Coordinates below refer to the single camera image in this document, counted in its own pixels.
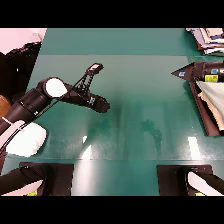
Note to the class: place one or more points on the dark brown garment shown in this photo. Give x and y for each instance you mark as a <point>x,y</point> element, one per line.
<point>205,113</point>

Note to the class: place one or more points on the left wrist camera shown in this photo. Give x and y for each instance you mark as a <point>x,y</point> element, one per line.
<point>95,68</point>

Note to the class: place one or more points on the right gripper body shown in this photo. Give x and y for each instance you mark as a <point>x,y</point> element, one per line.
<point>188,71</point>

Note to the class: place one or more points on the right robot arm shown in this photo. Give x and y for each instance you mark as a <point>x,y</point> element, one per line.
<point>204,181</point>

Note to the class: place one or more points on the heap of clothes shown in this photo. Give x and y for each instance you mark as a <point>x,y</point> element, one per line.
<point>210,40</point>

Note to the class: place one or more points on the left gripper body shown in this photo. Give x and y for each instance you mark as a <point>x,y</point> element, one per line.
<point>95,101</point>

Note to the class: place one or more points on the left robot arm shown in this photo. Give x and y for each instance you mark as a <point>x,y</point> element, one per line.
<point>33,100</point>

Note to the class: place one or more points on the beige garment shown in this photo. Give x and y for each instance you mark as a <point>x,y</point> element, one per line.
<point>215,111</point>

